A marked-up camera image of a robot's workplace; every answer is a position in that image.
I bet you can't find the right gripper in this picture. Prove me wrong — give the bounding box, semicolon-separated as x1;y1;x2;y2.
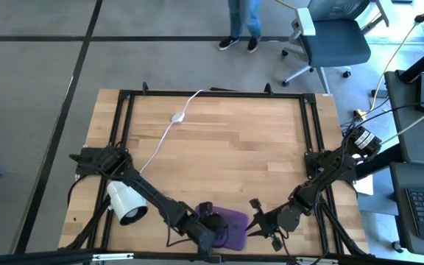
245;208;304;239

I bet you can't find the purple plastic box lid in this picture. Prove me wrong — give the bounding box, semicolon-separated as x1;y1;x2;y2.
194;205;250;252

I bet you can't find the white cylindrical lamp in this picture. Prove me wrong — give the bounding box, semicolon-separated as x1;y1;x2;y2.
106;180;149;227

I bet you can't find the white paper sheet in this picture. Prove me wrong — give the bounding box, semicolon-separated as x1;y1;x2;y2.
353;154;375;196

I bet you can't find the black metal beam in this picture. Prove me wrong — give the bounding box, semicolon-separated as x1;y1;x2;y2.
398;46;424;84
355;143;404;181

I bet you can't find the dark grey desk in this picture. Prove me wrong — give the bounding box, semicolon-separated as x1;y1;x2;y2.
388;160;424;258
383;68;424;169

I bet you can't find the blue and white office chair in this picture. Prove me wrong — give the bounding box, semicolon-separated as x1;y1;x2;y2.
280;0;400;95

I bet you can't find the person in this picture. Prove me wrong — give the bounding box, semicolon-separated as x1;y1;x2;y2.
218;0;263;53

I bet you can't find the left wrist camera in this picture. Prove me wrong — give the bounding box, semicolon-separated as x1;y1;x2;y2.
199;201;214;216

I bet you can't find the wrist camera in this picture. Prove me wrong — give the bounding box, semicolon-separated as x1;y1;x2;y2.
269;235;284;253
199;201;214;216

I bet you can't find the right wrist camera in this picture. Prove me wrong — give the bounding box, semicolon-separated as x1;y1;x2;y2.
269;235;284;253

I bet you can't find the white cable with switch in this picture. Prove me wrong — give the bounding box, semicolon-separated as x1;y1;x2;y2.
138;89;204;176

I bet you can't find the black aluminium table frame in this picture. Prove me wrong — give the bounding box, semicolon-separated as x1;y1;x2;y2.
59;81;373;265

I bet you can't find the yellow floor cable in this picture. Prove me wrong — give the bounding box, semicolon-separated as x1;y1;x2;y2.
366;1;424;115

